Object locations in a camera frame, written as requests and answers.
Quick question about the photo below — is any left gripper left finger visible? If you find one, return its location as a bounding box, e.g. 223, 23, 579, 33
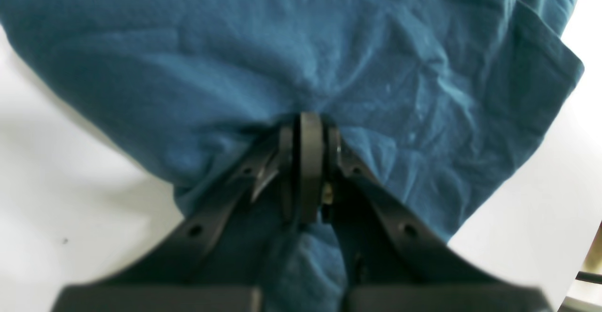
52, 126, 294, 312

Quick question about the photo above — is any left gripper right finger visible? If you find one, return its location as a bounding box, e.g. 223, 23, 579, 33
299, 112, 550, 312

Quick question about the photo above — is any dark blue t-shirt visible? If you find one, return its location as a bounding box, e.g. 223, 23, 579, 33
1, 0, 584, 312

